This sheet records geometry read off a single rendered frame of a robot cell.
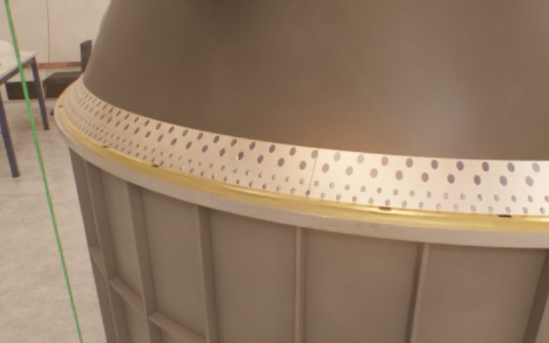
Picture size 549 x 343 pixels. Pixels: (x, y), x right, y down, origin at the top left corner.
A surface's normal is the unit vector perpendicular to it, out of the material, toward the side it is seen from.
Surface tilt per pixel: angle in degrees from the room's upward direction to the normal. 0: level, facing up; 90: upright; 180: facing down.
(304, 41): 62
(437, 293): 90
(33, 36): 90
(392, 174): 43
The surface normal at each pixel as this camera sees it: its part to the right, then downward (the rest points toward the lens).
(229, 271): -0.46, 0.35
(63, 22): 0.16, 0.38
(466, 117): -0.11, -0.09
